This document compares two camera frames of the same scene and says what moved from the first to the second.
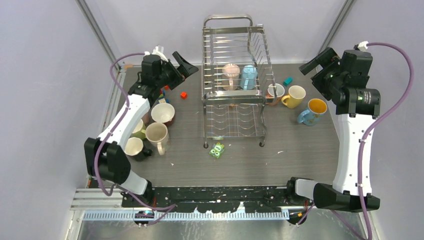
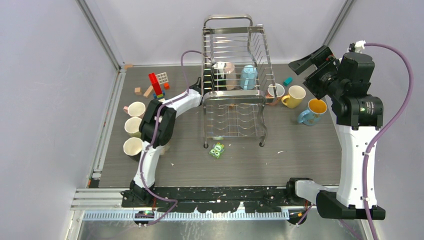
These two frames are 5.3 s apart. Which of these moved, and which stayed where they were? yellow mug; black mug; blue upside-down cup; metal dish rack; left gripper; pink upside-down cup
Moved: pink upside-down cup; left gripper
Stayed: yellow mug; black mug; blue upside-down cup; metal dish rack
